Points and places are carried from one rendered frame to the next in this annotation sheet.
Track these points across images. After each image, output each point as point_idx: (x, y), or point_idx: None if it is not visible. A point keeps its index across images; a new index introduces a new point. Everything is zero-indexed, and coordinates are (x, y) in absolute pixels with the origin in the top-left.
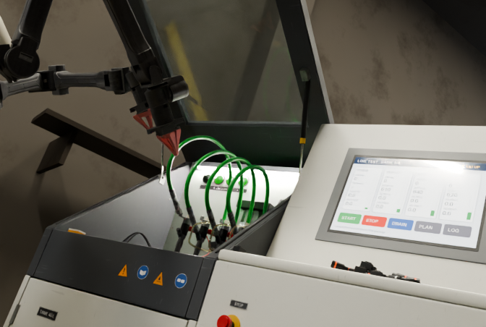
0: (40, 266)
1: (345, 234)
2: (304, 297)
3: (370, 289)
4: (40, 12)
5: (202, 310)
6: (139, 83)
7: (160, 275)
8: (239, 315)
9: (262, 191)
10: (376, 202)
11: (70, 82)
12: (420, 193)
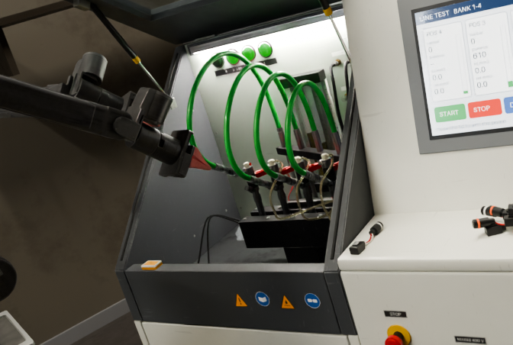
0: (143, 311)
1: (455, 137)
2: (469, 295)
3: None
4: None
5: (357, 325)
6: (95, 101)
7: (285, 298)
8: (403, 324)
9: (296, 53)
10: (475, 78)
11: (1, 116)
12: None
